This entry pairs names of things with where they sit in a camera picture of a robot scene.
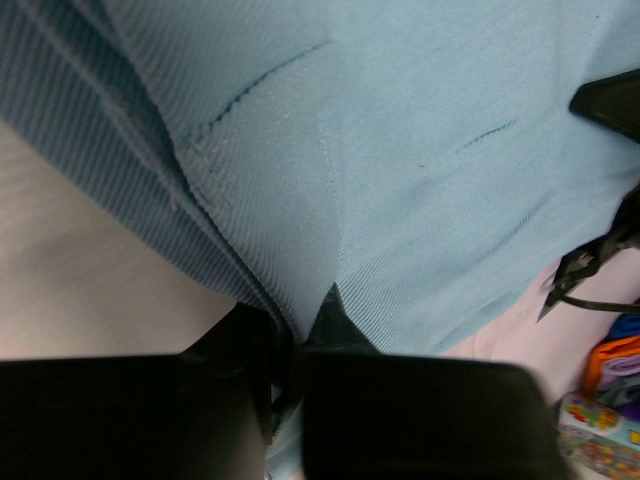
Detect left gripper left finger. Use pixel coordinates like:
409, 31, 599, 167
1, 305, 272, 479

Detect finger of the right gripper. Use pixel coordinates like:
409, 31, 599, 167
569, 69, 640, 143

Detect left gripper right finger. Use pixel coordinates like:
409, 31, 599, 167
299, 288, 573, 479

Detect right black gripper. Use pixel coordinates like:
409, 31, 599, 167
538, 186, 639, 320

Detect light blue garment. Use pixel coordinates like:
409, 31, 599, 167
1, 1, 639, 479

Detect orange and purple cloths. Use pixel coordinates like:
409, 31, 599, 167
582, 314, 639, 399

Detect colourful toy box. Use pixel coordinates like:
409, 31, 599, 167
557, 394, 639, 479

